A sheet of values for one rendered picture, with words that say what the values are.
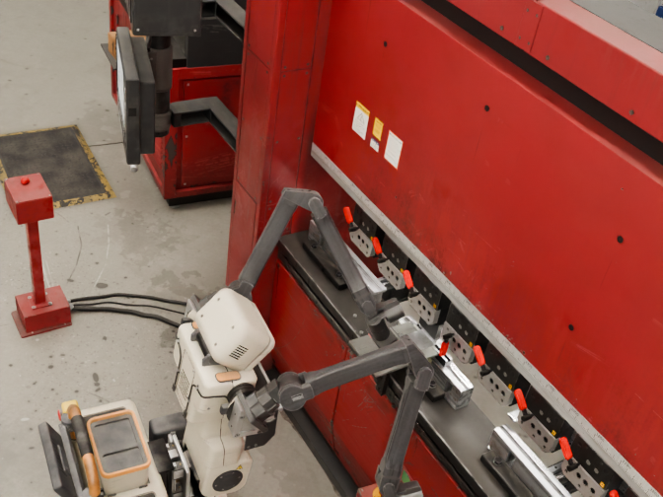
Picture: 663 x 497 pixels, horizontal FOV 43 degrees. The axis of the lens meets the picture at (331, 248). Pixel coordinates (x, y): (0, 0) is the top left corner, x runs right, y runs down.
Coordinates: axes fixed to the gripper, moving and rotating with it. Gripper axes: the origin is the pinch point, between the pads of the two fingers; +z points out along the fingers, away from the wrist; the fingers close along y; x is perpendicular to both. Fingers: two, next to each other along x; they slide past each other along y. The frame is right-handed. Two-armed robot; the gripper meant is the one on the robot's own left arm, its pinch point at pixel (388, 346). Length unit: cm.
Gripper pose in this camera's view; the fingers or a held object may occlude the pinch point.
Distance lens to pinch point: 292.7
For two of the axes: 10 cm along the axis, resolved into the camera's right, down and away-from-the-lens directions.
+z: 2.9, 5.7, 7.6
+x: -8.2, 5.6, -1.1
